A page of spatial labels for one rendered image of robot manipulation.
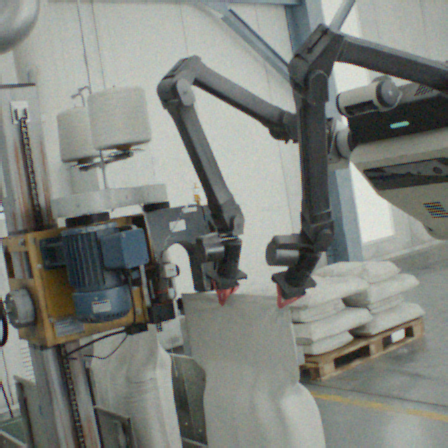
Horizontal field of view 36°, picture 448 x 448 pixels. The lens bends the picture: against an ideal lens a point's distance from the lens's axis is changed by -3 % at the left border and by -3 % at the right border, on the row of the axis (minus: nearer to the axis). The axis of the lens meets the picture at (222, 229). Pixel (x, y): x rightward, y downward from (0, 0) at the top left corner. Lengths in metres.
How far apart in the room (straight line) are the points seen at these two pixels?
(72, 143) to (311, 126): 0.89
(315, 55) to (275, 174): 6.32
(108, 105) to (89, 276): 0.45
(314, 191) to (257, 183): 5.99
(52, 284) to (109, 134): 0.44
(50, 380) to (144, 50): 5.30
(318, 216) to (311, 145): 0.17
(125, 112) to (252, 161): 5.67
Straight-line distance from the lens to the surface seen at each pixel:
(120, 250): 1.75
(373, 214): 8.71
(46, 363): 2.03
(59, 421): 2.07
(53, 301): 1.97
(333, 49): 1.40
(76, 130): 2.12
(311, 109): 1.44
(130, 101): 1.89
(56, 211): 1.82
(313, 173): 1.51
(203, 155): 1.83
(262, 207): 7.53
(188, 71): 1.81
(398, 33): 9.68
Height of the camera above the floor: 1.36
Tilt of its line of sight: 3 degrees down
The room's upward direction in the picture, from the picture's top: 9 degrees counter-clockwise
